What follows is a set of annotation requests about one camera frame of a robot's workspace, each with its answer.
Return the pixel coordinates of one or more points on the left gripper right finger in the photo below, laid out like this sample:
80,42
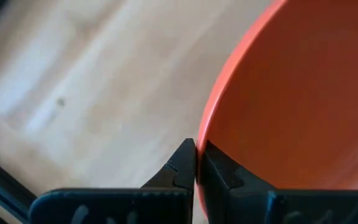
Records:
244,202

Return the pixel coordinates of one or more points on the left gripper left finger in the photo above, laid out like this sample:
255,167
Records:
120,205

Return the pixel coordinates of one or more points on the orange plate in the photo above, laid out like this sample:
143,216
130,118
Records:
291,93

